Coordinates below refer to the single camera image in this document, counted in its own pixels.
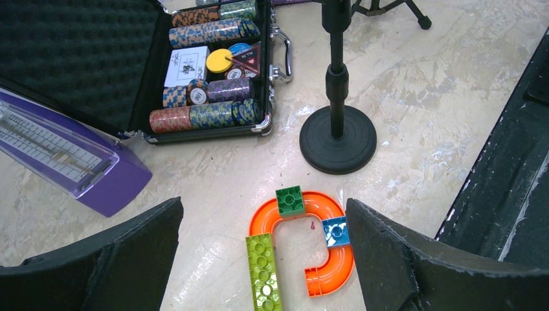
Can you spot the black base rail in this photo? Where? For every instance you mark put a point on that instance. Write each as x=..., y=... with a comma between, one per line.
x=501, y=211

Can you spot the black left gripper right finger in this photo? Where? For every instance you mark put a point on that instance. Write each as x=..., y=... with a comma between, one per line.
x=399, y=268

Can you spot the orange curved toy track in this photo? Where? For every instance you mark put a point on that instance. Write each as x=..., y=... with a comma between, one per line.
x=331, y=269

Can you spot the black tripod shock-mount stand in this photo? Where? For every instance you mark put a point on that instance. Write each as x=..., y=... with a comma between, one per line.
x=376, y=9

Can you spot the green square brick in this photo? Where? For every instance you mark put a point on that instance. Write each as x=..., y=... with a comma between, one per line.
x=290, y=202

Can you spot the lime green long brick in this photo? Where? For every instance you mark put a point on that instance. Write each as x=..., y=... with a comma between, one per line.
x=263, y=272

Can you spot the purple glitter microphone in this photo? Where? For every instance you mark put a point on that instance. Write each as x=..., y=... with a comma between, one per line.
x=287, y=2

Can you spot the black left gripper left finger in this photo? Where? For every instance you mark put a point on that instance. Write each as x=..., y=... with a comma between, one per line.
x=125, y=267

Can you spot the yellow dealer button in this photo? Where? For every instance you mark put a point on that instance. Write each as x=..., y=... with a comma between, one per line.
x=219, y=61

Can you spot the black poker chip case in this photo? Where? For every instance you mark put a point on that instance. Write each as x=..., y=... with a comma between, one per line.
x=103, y=63

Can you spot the white playing card box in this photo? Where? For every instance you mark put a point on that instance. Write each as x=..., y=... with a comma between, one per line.
x=185, y=65

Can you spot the black round-base stand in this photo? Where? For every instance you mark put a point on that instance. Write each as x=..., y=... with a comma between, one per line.
x=337, y=139

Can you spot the purple metronome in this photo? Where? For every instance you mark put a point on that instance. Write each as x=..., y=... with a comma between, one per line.
x=97, y=172

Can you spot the blue square brick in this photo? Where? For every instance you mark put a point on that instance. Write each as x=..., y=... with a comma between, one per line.
x=335, y=232

